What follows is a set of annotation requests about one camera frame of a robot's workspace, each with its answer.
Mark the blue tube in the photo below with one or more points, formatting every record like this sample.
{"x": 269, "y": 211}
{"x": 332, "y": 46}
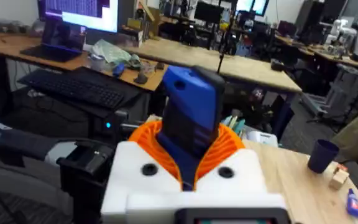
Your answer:
{"x": 354, "y": 203}

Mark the black computer mouse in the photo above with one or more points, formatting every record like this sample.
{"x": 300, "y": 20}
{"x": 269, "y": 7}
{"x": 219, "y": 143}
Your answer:
{"x": 140, "y": 79}

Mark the blue computer mouse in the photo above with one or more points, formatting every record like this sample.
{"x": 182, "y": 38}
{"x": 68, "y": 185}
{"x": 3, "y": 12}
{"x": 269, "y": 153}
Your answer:
{"x": 118, "y": 69}

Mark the black box-shaped device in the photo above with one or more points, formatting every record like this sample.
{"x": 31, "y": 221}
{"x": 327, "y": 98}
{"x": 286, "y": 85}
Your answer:
{"x": 85, "y": 174}

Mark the lit computer monitor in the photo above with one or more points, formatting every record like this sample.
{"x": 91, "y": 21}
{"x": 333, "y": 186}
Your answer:
{"x": 85, "y": 14}

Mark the black keyboard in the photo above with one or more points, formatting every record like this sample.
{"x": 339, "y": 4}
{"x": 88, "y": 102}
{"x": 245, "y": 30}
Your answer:
{"x": 76, "y": 88}

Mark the wooden desk with black legs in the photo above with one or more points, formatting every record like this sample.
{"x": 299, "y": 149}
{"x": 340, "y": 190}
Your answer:
{"x": 17, "y": 46}

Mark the blue electric screwdriver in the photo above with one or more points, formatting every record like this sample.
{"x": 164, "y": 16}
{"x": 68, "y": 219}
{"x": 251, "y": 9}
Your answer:
{"x": 191, "y": 105}

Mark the long wooden desk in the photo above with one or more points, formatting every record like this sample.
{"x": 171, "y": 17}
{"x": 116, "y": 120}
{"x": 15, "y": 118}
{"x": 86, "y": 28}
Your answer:
{"x": 197, "y": 59}

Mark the white robot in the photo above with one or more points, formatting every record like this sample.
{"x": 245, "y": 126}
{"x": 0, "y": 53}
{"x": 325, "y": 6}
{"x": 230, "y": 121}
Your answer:
{"x": 342, "y": 32}

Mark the black monitor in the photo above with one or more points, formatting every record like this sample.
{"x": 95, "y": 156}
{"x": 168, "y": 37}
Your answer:
{"x": 208, "y": 12}

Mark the right gripper white and orange right finger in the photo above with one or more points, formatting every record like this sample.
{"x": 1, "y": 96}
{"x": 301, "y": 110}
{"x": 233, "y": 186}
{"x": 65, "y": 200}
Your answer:
{"x": 244, "y": 177}

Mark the small wooden block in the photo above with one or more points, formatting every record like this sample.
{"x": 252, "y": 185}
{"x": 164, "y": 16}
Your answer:
{"x": 338, "y": 179}

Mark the black computer tower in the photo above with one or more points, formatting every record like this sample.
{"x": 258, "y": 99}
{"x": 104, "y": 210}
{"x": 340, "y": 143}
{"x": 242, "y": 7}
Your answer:
{"x": 117, "y": 124}

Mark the dark blue cup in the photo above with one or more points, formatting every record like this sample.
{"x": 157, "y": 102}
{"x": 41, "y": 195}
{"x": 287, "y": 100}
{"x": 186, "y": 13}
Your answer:
{"x": 322, "y": 155}

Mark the black laptop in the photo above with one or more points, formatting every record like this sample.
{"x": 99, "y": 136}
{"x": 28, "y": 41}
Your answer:
{"x": 57, "y": 46}

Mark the right gripper white and orange left finger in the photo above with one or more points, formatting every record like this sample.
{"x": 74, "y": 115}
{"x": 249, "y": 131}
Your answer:
{"x": 126, "y": 174}

